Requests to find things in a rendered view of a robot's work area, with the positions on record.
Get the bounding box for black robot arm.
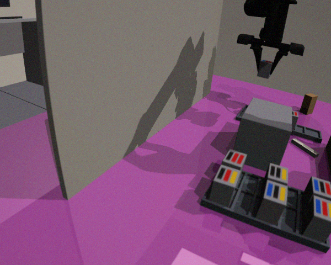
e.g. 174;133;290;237
244;0;297;21

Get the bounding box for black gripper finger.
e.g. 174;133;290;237
270;51;288;74
250;47;263;69

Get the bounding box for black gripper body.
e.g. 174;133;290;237
237;18;305;56

